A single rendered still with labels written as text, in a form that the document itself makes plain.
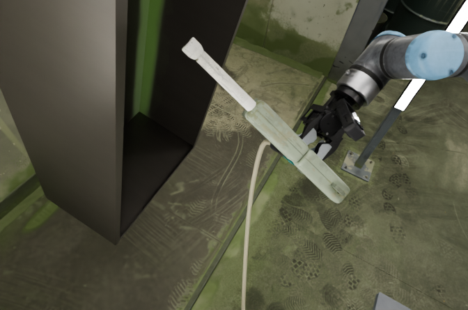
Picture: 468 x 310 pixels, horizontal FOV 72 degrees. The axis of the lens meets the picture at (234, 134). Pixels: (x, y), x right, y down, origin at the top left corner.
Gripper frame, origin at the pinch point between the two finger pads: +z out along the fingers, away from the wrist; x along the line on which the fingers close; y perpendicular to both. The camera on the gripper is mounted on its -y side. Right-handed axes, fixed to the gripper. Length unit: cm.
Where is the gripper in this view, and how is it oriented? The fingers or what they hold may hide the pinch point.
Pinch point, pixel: (299, 162)
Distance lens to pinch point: 75.4
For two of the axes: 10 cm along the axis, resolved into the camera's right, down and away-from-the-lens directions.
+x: -7.0, -6.2, -3.5
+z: -6.5, 7.6, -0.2
